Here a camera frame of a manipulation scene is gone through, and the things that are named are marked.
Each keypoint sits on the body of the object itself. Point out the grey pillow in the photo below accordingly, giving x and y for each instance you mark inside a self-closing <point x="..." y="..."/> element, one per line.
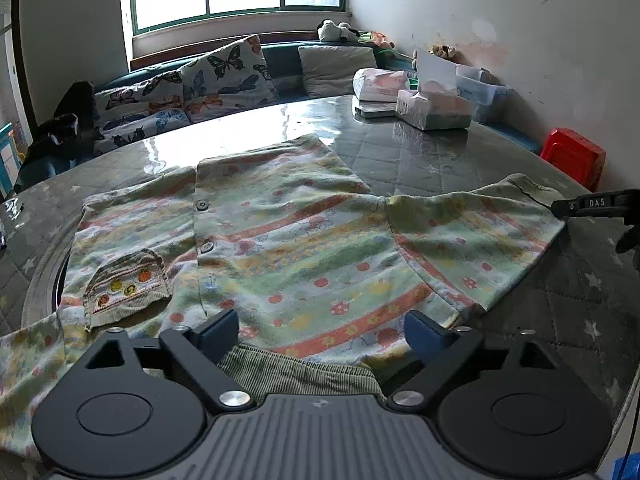
<point x="335" y="70"/>

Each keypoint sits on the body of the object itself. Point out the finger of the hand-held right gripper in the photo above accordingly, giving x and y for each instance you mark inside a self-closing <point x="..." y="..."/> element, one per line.
<point x="631" y="240"/>
<point x="595" y="203"/>

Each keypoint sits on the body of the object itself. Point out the large butterfly print pillow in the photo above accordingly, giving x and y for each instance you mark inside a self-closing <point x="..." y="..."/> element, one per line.
<point x="230" y="80"/>

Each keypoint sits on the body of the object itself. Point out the pink and green tissue box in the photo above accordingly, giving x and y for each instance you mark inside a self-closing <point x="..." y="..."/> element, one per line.
<point x="432" y="109"/>

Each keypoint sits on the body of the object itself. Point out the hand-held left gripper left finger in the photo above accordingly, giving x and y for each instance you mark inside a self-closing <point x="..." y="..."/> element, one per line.
<point x="220" y="332"/>

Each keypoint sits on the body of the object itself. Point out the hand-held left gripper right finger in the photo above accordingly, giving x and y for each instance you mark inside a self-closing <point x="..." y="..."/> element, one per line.
<point x="422" y="335"/>

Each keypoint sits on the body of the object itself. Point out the soft tissue pack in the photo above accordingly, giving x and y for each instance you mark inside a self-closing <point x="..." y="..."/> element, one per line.
<point x="380" y="84"/>

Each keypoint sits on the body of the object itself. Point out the small plush toys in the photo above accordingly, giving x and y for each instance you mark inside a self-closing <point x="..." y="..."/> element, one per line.
<point x="444" y="51"/>

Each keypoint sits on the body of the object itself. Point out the red plastic stool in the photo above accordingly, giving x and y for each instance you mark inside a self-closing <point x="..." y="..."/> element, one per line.
<point x="572" y="157"/>

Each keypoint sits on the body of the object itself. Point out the light blue children's table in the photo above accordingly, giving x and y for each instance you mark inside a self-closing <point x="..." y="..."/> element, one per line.
<point x="10" y="160"/>

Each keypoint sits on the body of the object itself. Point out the white card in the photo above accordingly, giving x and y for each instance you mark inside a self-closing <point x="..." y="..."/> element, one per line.
<point x="436" y="71"/>

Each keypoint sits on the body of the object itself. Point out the dark clothes pile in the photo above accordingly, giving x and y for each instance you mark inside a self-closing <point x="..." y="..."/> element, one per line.
<point x="65" y="130"/>

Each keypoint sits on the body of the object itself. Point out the panda plush toy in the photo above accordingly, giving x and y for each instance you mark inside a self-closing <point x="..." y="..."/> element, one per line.
<point x="337" y="31"/>

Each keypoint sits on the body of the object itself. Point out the patterned green striped shirt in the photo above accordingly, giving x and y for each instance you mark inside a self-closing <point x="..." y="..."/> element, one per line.
<point x="300" y="240"/>

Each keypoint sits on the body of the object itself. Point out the blue cushioned bench sofa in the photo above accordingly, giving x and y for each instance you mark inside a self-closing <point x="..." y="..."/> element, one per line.
<point x="285" y="67"/>

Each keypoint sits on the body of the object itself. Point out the clear plastic storage box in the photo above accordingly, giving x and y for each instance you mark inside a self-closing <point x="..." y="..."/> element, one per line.
<point x="482" y="92"/>

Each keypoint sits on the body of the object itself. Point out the orange and green toy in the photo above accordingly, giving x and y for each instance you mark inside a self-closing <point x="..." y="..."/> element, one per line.
<point x="377" y="40"/>

